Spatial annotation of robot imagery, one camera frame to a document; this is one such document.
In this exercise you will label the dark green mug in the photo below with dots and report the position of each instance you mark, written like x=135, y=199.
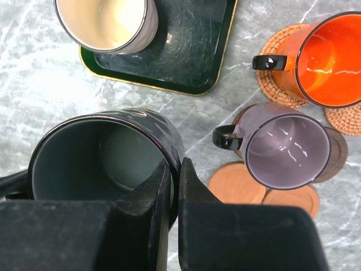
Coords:
x=101, y=156

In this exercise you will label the light wood coaster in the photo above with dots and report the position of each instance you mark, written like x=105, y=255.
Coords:
x=304, y=197
x=233, y=184

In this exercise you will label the lilac mug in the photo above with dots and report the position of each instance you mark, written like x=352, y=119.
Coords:
x=282, y=148

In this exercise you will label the orange mug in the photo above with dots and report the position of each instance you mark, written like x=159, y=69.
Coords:
x=320, y=63

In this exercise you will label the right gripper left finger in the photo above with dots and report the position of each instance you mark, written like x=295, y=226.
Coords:
x=129, y=234

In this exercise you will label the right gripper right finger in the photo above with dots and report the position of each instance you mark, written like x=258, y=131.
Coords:
x=217, y=236

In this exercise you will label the black serving tray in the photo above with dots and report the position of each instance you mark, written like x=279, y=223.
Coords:
x=186, y=54

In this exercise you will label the woven rattan coaster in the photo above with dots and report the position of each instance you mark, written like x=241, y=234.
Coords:
x=265, y=78
x=345, y=120

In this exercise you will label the cream mug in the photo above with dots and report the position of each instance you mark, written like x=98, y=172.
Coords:
x=110, y=27

